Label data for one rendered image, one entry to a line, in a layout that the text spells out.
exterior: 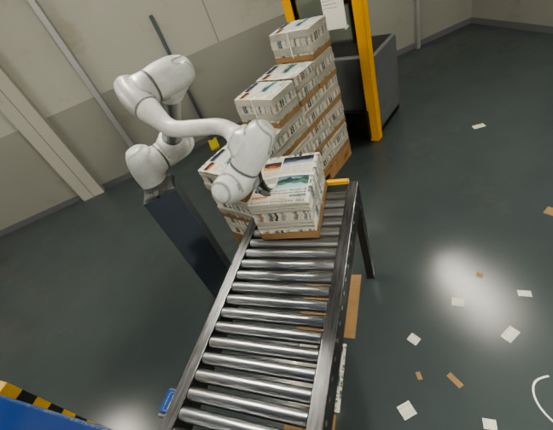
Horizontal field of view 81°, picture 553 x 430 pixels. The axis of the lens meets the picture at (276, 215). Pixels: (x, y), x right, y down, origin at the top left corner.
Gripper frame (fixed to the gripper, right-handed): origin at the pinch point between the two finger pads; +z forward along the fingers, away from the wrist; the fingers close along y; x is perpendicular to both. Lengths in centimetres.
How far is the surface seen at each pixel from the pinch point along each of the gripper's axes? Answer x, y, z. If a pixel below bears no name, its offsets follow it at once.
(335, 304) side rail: 27, 50, -21
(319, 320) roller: 22, 54, -27
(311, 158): 10.9, 0.3, 26.9
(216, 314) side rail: -22, 54, -29
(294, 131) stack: -27, -11, 118
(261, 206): -6.2, 15.4, -1.9
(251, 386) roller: 3, 66, -50
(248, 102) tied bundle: -52, -36, 98
